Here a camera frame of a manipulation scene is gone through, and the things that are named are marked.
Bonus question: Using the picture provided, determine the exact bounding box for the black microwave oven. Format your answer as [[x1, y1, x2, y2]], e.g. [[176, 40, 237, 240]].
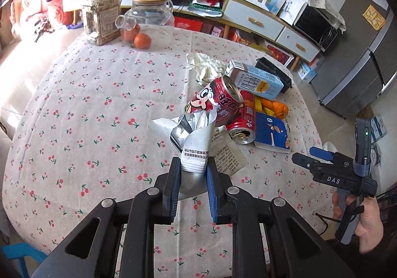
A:
[[293, 5, 339, 50]]

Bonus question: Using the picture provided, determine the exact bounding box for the grey refrigerator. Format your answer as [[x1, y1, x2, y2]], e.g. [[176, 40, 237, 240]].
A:
[[310, 0, 397, 119]]

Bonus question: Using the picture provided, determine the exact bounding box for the red cartoon drink can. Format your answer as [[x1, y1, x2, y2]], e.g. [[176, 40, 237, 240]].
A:
[[185, 76, 244, 126]]

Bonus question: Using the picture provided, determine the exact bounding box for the red gift box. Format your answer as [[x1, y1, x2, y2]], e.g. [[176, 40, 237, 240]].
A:
[[174, 16, 205, 32]]

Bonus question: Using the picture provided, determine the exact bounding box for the blue snack packet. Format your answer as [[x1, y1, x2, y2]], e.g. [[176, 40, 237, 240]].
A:
[[254, 112, 292, 154]]

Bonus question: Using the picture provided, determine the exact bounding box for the pile of plastic bags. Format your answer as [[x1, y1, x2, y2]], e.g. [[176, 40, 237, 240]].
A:
[[188, 0, 224, 18]]

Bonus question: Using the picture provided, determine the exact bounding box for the black plastic tray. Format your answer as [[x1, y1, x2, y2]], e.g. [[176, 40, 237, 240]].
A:
[[255, 57, 294, 94]]

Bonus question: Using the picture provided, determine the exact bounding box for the yellow snack packet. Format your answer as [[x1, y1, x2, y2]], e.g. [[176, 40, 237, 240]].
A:
[[254, 96, 289, 120]]

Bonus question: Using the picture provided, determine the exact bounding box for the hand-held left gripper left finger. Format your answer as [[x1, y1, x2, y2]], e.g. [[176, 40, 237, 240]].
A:
[[31, 157, 182, 278]]

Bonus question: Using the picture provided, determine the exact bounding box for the tangerine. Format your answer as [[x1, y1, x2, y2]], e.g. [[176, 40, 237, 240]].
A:
[[134, 33, 152, 49], [121, 24, 141, 43]]

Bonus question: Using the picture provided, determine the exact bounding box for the light blue milk carton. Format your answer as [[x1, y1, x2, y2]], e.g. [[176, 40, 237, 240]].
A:
[[225, 60, 284, 101]]

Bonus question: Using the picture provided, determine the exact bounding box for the crumpled white tissue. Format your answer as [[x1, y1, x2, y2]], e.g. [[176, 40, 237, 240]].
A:
[[185, 52, 228, 86]]

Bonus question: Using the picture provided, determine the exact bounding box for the glass jar with snacks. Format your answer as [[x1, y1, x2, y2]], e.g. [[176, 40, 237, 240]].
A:
[[81, 0, 122, 46]]

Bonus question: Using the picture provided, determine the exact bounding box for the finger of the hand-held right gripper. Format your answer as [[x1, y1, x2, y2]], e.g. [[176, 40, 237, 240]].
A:
[[292, 153, 354, 174], [309, 146, 354, 167]]

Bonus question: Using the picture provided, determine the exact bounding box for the cherry-print tablecloth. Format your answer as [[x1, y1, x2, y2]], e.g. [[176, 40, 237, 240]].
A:
[[1, 24, 342, 278]]

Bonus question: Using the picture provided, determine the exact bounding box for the blue plastic stool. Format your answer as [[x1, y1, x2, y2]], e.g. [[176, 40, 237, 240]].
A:
[[1, 242, 48, 278]]

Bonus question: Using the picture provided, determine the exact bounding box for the person's right hand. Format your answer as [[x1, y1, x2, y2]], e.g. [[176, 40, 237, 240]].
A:
[[332, 193, 386, 254]]

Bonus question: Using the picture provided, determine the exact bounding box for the yellow note on refrigerator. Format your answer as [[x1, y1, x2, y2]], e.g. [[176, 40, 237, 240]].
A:
[[363, 5, 387, 30]]

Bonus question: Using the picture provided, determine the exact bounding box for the red flower-print drink can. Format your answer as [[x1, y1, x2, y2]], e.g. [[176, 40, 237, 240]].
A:
[[225, 94, 256, 145]]

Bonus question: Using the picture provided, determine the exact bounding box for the glass teapot with wooden lid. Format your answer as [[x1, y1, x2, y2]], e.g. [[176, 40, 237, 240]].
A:
[[115, 0, 175, 32]]

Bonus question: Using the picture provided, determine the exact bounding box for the stack of blue-white boxes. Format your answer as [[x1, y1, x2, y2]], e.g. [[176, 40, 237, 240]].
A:
[[370, 114, 388, 142]]

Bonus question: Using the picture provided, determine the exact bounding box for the beige printed paper leaflet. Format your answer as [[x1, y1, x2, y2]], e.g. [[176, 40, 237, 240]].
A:
[[211, 126, 249, 177]]

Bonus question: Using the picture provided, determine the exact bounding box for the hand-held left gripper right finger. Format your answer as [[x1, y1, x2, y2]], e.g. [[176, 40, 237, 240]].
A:
[[205, 158, 357, 278]]

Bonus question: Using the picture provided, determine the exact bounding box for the pink patterned box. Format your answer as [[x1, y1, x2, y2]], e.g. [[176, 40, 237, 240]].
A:
[[201, 22, 225, 38]]

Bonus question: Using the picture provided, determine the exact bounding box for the blue and white carton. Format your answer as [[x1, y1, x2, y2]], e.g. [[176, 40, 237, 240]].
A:
[[296, 59, 317, 81]]

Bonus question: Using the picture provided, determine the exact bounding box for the silver foil wrapper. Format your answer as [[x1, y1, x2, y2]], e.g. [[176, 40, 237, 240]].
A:
[[148, 109, 219, 201]]

